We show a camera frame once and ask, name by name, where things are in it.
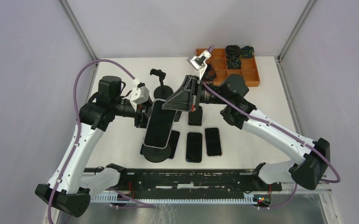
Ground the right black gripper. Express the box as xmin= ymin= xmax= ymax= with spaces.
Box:
xmin=162 ymin=74 xmax=232 ymax=111

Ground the pink case phone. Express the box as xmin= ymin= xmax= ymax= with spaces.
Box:
xmin=143 ymin=99 xmax=176 ymax=149

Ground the black round stand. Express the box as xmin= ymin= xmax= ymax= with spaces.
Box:
xmin=141 ymin=145 xmax=171 ymax=163
xmin=150 ymin=69 xmax=174 ymax=99

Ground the black wedge phone stand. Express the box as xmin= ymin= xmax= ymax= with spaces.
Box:
xmin=188 ymin=106 xmax=203 ymax=126

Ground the lavender case phone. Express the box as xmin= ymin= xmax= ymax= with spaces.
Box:
xmin=168 ymin=130 xmax=180 ymax=160

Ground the black phone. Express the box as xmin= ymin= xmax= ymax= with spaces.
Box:
xmin=186 ymin=132 xmax=203 ymax=163

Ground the grey case phone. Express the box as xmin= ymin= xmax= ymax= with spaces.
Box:
xmin=204 ymin=127 xmax=222 ymax=157

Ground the black small phone stand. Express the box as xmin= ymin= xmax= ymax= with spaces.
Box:
xmin=174 ymin=111 xmax=182 ymax=122

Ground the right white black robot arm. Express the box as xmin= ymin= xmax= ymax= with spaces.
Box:
xmin=162 ymin=74 xmax=330 ymax=190

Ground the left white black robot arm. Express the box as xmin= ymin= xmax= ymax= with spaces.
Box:
xmin=35 ymin=76 xmax=151 ymax=217

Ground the orange compartment tray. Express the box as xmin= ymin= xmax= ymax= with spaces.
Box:
xmin=206 ymin=48 xmax=260 ymax=87

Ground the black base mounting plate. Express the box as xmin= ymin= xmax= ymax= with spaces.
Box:
xmin=83 ymin=164 xmax=282 ymax=200

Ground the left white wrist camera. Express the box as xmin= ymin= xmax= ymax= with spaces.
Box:
xmin=130 ymin=77 xmax=149 ymax=108

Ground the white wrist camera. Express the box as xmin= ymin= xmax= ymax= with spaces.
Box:
xmin=187 ymin=50 xmax=211 ymax=80
xmin=130 ymin=77 xmax=149 ymax=108

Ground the black strap in tray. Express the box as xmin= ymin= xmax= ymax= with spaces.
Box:
xmin=204 ymin=64 xmax=217 ymax=82

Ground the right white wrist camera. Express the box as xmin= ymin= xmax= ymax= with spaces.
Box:
xmin=187 ymin=50 xmax=211 ymax=80

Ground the black strap top tray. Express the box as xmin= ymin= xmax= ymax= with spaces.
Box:
xmin=225 ymin=44 xmax=242 ymax=59

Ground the dark green strap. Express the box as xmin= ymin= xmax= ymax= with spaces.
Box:
xmin=239 ymin=45 xmax=255 ymax=59

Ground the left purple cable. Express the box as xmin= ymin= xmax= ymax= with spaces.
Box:
xmin=47 ymin=59 xmax=155 ymax=224

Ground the white cable duct rail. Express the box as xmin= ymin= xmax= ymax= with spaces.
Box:
xmin=91 ymin=191 xmax=259 ymax=205

